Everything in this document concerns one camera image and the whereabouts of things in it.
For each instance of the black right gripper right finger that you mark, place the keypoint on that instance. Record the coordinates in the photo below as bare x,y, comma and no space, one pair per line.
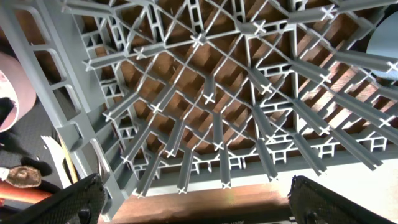
311,202

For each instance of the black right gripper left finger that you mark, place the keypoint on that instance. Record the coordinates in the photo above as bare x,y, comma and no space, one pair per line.
81,202

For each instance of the orange carrot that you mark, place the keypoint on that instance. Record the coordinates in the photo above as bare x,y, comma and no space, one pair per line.
27,195

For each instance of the brown walnut shell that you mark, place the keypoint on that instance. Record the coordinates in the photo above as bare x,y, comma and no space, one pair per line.
24,177

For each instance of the pink bowl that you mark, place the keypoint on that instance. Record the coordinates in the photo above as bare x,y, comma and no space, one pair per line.
16,87

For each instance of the light blue cup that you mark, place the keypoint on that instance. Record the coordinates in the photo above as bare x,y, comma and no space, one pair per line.
383,43

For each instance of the grey dishwasher rack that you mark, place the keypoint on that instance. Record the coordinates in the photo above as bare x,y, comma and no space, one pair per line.
171,97

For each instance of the white plastic fork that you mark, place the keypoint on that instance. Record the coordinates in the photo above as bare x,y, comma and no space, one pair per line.
59,159

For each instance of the round black serving tray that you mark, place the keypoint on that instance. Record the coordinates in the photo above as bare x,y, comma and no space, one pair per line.
22,145

